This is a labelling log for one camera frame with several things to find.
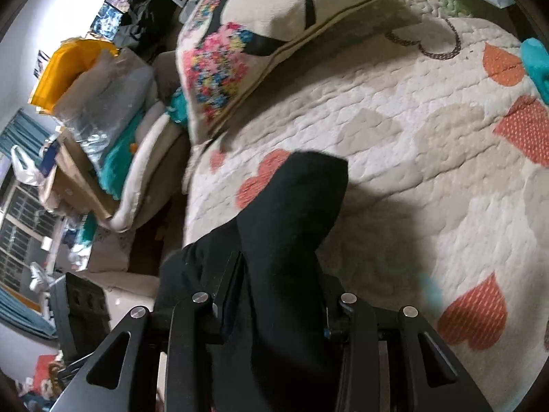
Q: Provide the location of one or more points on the brown cardboard box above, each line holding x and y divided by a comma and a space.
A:
72, 183

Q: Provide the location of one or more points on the black bag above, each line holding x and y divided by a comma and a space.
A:
149, 27

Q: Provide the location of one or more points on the teal fuzzy cloth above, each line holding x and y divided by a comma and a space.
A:
536, 62

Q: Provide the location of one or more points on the teal plush toy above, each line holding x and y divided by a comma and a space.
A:
117, 162

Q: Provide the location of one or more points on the teal curtain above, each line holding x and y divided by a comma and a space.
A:
24, 131

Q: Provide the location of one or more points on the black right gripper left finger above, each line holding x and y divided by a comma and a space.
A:
121, 375

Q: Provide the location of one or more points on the clear plastic bag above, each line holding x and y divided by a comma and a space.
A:
102, 101

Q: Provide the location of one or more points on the beige cushioned chair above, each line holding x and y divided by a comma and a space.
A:
162, 154

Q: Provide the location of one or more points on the black pants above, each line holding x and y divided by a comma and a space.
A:
277, 357

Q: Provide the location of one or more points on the teal box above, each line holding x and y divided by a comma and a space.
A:
177, 108

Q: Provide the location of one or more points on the heart pattern quilt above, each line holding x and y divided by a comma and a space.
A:
446, 140

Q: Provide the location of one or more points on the floral bird cushion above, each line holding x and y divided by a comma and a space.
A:
228, 47

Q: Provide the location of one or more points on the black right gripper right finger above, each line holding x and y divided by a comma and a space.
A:
423, 372

